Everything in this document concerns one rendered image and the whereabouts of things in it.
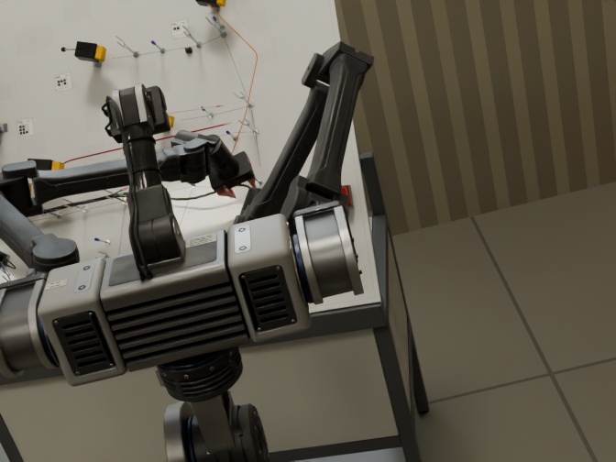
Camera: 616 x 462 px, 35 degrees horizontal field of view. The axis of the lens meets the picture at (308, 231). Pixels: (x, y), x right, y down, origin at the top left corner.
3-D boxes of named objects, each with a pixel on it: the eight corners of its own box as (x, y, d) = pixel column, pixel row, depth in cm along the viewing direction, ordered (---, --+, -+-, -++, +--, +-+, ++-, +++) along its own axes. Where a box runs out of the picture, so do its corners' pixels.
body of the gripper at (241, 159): (209, 172, 232) (195, 155, 227) (247, 154, 231) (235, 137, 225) (214, 192, 229) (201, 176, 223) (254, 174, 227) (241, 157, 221)
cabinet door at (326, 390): (399, 437, 272) (370, 322, 254) (210, 462, 281) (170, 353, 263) (398, 431, 274) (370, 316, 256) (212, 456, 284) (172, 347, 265)
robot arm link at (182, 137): (195, 185, 217) (192, 148, 213) (156, 174, 222) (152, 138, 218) (228, 166, 225) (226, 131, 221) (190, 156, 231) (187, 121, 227)
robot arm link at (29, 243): (-36, 222, 204) (-45, 178, 199) (27, 204, 211) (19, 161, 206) (50, 313, 172) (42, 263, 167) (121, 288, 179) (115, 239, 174)
